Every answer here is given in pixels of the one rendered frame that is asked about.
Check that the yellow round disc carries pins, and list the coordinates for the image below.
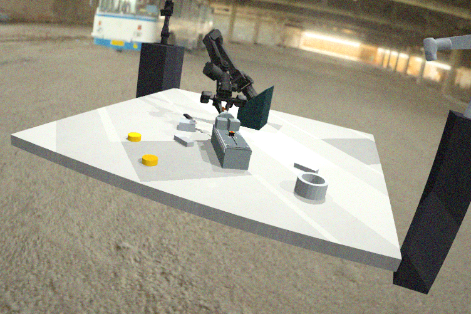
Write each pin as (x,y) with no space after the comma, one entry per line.
(134,137)
(149,160)

